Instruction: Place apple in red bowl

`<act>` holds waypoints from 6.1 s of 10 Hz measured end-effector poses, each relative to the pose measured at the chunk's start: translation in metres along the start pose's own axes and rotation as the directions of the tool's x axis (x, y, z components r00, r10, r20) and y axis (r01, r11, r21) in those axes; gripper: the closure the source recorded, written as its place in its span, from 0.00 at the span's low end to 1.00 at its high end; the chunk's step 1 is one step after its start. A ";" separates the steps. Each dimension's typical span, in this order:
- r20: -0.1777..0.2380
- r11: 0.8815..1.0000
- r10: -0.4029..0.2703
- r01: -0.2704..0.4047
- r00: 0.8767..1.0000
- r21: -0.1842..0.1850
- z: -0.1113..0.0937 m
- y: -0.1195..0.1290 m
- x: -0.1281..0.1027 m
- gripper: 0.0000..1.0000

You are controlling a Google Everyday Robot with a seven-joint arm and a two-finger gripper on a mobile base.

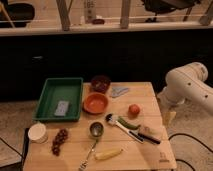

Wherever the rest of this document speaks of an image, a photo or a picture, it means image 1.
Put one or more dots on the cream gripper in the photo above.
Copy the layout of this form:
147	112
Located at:
168	114

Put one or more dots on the red apple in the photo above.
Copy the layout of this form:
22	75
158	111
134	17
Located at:
134	110

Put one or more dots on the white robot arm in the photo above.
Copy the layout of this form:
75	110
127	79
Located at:
185	82

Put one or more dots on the orange-red bowl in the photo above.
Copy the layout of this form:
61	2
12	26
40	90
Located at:
95	103

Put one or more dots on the dark red bowl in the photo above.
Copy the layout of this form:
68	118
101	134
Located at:
100	83

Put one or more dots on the wooden block brush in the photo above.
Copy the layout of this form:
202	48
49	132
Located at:
150	134

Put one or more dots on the green chili pepper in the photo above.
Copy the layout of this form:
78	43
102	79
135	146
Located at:
128	125

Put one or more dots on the white black spatula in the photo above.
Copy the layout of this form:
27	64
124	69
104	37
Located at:
110	120

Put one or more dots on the grey folded cloth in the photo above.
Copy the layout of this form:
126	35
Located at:
118	91

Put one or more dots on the metal measuring cup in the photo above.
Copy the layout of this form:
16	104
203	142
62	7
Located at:
96	131

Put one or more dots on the yellow corn cob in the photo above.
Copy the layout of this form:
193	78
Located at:
107	154

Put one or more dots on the grey sponge block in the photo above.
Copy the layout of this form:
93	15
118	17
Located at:
62	108

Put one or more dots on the bunch of red grapes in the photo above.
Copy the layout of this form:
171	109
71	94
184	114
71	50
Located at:
59	139

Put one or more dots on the black office chair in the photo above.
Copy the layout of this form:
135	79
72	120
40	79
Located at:
167	6

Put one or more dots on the green plastic tray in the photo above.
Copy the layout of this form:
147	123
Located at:
60	89

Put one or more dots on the dark red shelf object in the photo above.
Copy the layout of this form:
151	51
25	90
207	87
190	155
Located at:
98	21

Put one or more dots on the white paper cup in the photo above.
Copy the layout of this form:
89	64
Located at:
38	133

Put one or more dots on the black chair left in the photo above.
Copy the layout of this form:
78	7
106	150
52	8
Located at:
20	13

